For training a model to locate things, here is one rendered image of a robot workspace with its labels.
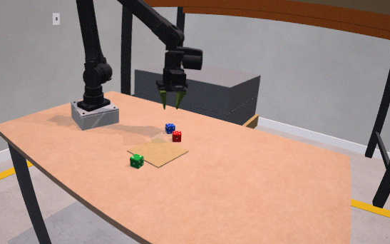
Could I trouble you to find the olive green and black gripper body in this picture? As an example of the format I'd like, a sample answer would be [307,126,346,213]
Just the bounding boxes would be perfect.
[156,67,188,92]

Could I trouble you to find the green die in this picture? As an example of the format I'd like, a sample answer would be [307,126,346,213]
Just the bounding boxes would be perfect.
[130,154,144,169]

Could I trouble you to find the blue die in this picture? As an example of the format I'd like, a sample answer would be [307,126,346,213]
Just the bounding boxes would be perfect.
[165,123,175,134]

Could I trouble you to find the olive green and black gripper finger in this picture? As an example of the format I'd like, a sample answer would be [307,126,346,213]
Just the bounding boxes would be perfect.
[158,89,166,110]
[175,92,186,109]

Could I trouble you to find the red die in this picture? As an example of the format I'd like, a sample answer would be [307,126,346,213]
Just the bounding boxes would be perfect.
[172,131,181,142]

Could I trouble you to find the tan flat mat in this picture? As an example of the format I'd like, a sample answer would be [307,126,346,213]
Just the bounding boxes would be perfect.
[127,138,189,168]

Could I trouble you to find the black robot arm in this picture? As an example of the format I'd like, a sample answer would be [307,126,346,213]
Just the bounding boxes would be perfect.
[76,0,202,112]

